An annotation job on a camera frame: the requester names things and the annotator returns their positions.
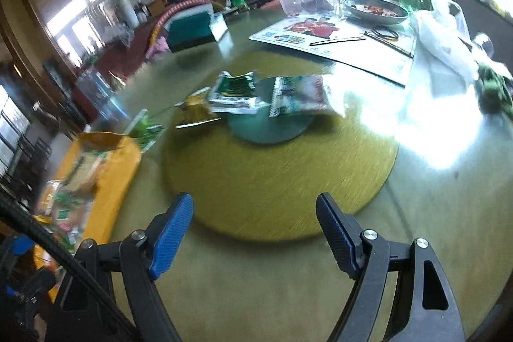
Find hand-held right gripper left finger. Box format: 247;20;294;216
44;192;195;342

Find teal box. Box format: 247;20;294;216
165;3;230;53

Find white plastic bag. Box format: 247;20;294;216
410;0;482;87

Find black hair tie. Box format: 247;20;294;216
372;27;400;41

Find pink cloth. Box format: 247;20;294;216
145;37;170;61

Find yellow green snack packet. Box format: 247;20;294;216
175;93;222;129

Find green leafy vegetable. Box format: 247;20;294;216
476;61;513;115

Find dark red sideboard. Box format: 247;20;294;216
71;11;190;103

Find white paper towel roll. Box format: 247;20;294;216
119;0;139;29

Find clear blue plastic jug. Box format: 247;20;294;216
75;71;130;127

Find printed magazine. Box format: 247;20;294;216
248;14;416;87

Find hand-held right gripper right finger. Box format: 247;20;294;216
316;193;467;342

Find black chopstick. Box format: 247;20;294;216
308;36;367;47
363;30;414;59

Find round yellow table mat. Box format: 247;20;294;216
161;51;400;243

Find metal plate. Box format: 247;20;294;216
342;0;410;26

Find light green snack packet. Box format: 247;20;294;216
123;109;166;151

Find dark green snack packet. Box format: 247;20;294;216
207;71;262;115

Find clear plastic food container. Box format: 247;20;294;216
275;0;342;17

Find heap of mixed snack packets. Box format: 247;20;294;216
35;150;105;251

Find dark wooden chair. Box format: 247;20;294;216
7;135;51;191

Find teal round disc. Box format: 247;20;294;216
228;107;318;145

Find yellow cardboard box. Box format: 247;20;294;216
33;131;144;303

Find pink striped hoop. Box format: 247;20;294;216
145;0;214;47

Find black cable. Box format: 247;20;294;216
0;191;139;342

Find green red snack packet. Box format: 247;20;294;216
268;73;346;118

